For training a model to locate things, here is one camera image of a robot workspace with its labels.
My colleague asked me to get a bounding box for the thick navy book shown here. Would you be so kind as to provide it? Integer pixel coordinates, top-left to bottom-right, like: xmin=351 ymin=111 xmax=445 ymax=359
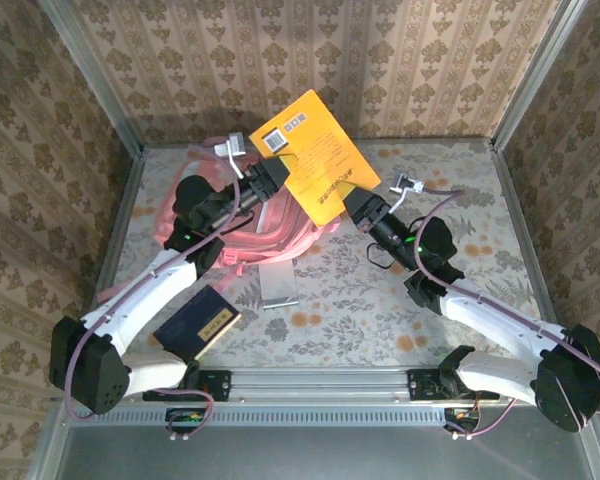
xmin=152 ymin=284 xmax=242 ymax=360

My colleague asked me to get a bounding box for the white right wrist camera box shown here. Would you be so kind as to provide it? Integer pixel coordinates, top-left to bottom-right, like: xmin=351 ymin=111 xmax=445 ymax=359
xmin=388 ymin=172 xmax=426 ymax=197

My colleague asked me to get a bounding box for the slotted metal strip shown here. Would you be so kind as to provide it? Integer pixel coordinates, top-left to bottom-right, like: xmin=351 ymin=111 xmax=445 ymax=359
xmin=72 ymin=407 xmax=449 ymax=427

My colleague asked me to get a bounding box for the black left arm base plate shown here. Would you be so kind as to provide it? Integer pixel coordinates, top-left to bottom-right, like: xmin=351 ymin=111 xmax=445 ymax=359
xmin=143 ymin=368 xmax=231 ymax=403

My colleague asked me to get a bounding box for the pink school backpack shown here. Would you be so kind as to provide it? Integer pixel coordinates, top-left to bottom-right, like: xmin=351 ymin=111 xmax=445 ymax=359
xmin=97 ymin=138 xmax=351 ymax=304

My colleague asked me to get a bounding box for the black cable connector plug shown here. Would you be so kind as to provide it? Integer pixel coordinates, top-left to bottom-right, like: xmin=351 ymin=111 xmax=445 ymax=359
xmin=165 ymin=407 xmax=206 ymax=442
xmin=443 ymin=405 xmax=482 ymax=442

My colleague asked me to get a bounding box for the aluminium frame post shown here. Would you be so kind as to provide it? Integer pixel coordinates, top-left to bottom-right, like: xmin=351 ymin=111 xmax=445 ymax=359
xmin=38 ymin=0 xmax=146 ymax=156
xmin=489 ymin=0 xmax=589 ymax=151

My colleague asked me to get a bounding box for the grey metal sheet panel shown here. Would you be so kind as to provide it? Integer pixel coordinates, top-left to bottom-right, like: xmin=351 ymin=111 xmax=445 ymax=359
xmin=29 ymin=392 xmax=600 ymax=480

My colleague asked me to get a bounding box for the yellow paperback book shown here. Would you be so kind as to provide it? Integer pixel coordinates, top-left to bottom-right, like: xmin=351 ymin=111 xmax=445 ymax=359
xmin=248 ymin=88 xmax=383 ymax=229

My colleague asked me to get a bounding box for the thin aluminium table edge rail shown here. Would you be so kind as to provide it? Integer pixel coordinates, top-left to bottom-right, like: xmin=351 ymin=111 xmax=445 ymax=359
xmin=142 ymin=135 xmax=496 ymax=149

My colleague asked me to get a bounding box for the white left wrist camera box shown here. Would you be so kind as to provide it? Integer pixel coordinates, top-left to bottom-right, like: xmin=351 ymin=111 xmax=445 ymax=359
xmin=213 ymin=131 xmax=250 ymax=160

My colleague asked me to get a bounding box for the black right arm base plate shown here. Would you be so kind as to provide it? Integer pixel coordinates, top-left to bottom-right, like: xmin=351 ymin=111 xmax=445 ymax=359
xmin=407 ymin=368 xmax=501 ymax=401

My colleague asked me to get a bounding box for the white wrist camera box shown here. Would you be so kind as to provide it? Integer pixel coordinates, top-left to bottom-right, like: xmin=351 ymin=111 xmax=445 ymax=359
xmin=213 ymin=131 xmax=250 ymax=160
xmin=388 ymin=172 xmax=426 ymax=197

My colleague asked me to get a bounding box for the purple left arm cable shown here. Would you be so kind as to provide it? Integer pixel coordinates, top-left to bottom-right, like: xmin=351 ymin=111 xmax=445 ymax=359
xmin=62 ymin=142 xmax=261 ymax=441

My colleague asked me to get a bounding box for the wide aluminium frame rail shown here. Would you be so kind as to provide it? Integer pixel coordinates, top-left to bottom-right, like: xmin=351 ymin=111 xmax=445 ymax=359
xmin=54 ymin=364 xmax=594 ymax=401

